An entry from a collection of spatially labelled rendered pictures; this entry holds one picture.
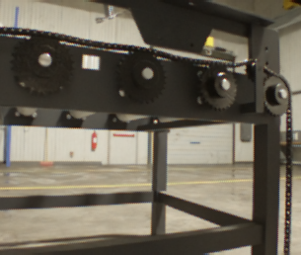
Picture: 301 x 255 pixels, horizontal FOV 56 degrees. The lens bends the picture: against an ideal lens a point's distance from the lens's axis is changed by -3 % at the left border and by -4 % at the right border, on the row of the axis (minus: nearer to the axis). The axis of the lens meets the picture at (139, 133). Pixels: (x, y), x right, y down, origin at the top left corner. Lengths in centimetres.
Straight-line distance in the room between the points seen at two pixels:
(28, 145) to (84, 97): 904
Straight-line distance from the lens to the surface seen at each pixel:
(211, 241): 112
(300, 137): 1263
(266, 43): 136
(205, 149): 1229
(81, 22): 1098
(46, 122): 180
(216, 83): 102
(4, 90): 86
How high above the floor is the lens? 64
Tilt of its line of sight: 3 degrees up
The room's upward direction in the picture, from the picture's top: 1 degrees clockwise
